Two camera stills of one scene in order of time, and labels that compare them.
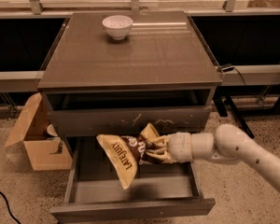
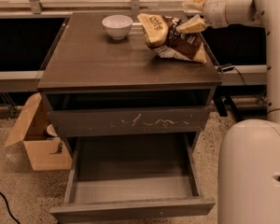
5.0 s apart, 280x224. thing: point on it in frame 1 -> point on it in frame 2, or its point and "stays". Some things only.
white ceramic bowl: (118, 26) stays
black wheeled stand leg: (220, 101) stays
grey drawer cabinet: (112, 73) stays
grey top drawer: (77, 114) stays
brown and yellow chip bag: (126, 154) -> (162, 35)
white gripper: (179, 147) -> (215, 10)
